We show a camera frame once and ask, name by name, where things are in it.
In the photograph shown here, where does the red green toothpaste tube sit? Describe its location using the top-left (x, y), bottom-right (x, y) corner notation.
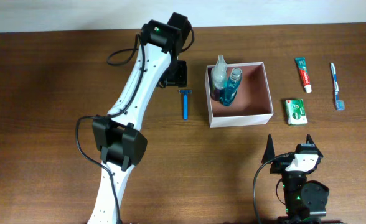
top-left (294, 57), bottom-right (312, 93)

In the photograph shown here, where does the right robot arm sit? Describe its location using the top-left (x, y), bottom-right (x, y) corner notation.
top-left (261, 135), bottom-right (329, 223)

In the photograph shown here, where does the teal mouthwash bottle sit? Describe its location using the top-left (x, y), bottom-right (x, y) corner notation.
top-left (220, 67), bottom-right (243, 106)

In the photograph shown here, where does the blue disposable razor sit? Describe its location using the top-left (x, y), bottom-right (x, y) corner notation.
top-left (179, 90), bottom-right (192, 120)

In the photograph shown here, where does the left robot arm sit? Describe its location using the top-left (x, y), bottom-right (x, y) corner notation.
top-left (88, 12), bottom-right (195, 223)

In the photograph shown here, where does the foam soap pump bottle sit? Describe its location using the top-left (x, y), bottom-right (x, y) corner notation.
top-left (210, 55), bottom-right (227, 101)

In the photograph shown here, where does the pink cardboard box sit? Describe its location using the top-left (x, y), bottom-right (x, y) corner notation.
top-left (205, 62), bottom-right (274, 128)

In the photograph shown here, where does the blue white toothbrush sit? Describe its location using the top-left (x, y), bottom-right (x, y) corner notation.
top-left (330, 63), bottom-right (345, 111)

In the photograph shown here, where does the green Dettol soap box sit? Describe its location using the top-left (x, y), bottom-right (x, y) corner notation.
top-left (284, 99), bottom-right (307, 125)

